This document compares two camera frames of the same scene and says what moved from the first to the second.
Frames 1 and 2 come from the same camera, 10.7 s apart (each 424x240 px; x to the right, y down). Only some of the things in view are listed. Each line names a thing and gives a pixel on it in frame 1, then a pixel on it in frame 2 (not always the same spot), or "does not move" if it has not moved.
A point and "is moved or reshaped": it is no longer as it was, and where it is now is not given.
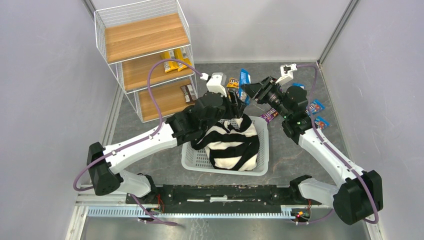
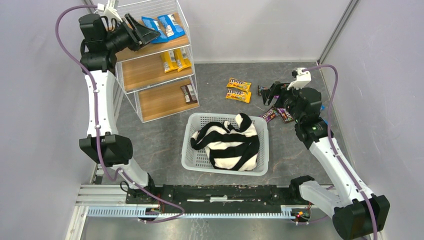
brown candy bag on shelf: x=189 y=93 does not move
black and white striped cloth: x=231 y=145 does not move
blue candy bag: x=299 y=84 is moved or reshaped
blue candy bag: x=245 y=79 to x=154 y=24
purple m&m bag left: x=269 y=114 does not move
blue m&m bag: x=321 y=122 is moved or reshaped
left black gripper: x=233 y=104 to x=133 y=34
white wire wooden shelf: x=130 y=38 does not move
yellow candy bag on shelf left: x=169 y=65 does not move
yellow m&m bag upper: x=233 y=83 does not move
